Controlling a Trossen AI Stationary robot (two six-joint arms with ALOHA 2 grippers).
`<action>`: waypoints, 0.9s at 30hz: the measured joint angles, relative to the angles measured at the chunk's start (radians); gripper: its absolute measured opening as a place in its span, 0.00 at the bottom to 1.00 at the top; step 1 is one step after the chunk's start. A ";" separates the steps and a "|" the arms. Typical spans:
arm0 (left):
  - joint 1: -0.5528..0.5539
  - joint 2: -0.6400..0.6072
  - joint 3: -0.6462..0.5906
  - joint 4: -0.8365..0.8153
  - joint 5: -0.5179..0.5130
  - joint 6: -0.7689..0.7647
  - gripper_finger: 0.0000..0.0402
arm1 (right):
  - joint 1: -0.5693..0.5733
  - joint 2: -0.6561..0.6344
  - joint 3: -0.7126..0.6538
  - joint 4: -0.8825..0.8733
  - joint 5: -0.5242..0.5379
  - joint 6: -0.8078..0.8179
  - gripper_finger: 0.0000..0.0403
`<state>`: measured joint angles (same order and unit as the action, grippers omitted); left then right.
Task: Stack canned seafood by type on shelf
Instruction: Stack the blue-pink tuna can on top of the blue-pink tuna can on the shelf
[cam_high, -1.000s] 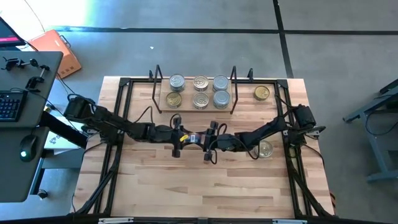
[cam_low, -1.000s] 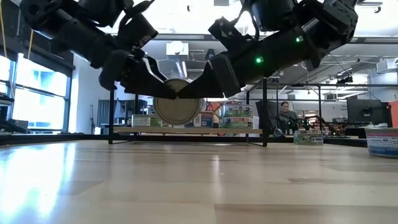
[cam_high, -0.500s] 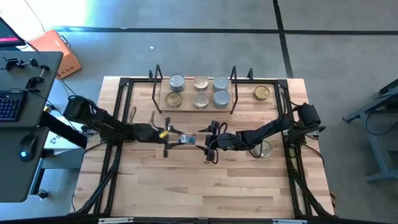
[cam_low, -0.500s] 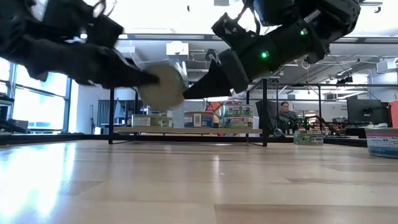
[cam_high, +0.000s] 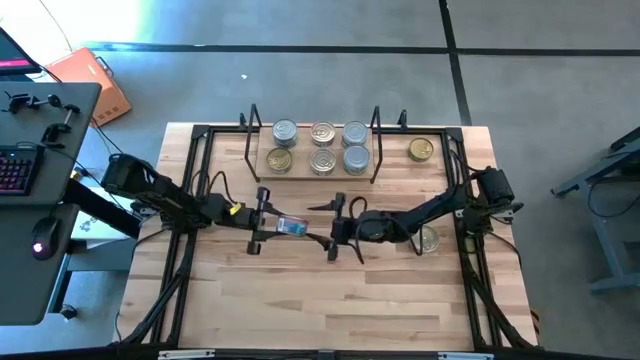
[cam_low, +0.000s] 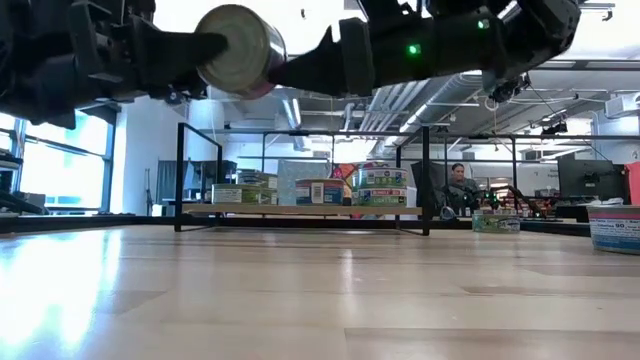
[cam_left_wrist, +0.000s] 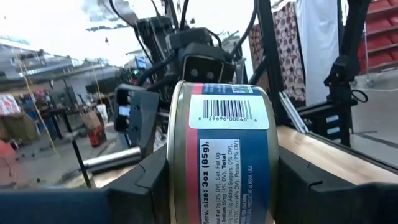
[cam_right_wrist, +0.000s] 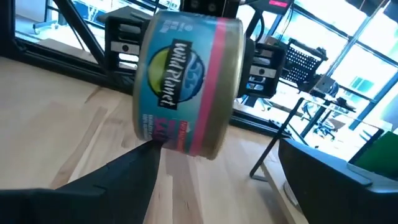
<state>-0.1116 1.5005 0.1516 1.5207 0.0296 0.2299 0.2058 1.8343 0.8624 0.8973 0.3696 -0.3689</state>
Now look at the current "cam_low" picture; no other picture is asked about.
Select wooden shelf black metal legs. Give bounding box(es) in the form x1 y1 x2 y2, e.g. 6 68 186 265
173 122 432 237

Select large bright window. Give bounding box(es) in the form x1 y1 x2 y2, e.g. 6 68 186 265
0 112 119 214

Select black background monitor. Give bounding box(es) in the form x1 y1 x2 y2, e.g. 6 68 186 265
556 156 629 202

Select black background frame rig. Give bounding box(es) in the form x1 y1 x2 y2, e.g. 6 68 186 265
197 129 640 221

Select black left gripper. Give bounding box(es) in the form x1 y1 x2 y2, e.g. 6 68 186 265
0 0 230 129

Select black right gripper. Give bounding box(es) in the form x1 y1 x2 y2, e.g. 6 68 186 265
272 0 451 96

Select colourful wall art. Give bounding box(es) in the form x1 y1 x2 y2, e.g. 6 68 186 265
331 161 376 181

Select blue pink label tuna can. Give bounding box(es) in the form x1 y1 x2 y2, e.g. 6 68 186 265
193 3 289 100
294 178 346 207
586 204 640 256

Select orange red panel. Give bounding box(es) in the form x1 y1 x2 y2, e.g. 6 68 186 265
624 160 640 206

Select black ceiling spotlights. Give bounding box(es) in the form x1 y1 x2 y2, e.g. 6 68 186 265
488 73 532 105

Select dark background storage rack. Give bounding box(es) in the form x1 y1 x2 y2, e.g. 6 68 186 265
156 158 239 206

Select black aluminium table frame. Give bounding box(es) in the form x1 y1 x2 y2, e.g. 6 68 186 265
0 189 591 237

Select person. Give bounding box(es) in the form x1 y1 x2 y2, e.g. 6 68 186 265
442 162 481 214

